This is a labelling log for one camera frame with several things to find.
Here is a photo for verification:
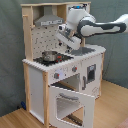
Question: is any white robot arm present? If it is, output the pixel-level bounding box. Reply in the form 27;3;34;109
56;6;128;50

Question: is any white oven door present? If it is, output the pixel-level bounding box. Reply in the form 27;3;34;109
49;86;95;128

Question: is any red left oven knob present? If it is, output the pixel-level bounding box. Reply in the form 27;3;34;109
54;73;60;79

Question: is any wooden toy kitchen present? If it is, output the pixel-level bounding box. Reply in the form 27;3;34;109
22;2;105;128

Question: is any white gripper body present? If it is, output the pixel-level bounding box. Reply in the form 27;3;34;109
56;24;81;50

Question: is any small metal pot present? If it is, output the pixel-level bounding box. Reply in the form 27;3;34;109
42;51;57;62

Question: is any black toy stovetop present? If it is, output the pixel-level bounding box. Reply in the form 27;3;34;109
35;53;71;66

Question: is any red oven knob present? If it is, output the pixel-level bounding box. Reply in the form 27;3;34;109
54;73;60;79
71;66;78;73

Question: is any grey toy sink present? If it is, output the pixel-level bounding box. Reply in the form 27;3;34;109
70;47;94;56

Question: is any red right oven knob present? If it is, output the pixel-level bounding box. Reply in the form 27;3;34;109
71;66;78;73

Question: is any grey range hood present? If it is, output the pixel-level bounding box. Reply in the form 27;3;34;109
35;6;64;27

